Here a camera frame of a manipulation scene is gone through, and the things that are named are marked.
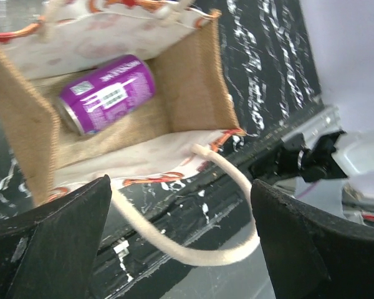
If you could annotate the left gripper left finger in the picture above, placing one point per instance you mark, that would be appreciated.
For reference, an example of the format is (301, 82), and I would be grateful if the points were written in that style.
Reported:
(49, 251)

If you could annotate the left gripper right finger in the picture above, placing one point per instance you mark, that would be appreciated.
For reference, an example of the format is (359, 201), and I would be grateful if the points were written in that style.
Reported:
(311, 253)

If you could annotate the purple Fanta can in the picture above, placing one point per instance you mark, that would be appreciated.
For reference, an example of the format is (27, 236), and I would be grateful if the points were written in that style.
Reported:
(98, 99)

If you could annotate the burlap canvas tote bag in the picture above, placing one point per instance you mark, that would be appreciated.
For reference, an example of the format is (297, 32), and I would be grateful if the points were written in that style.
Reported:
(165, 139)

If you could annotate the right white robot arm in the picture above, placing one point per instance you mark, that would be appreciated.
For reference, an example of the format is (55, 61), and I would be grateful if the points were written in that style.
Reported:
(335, 155)

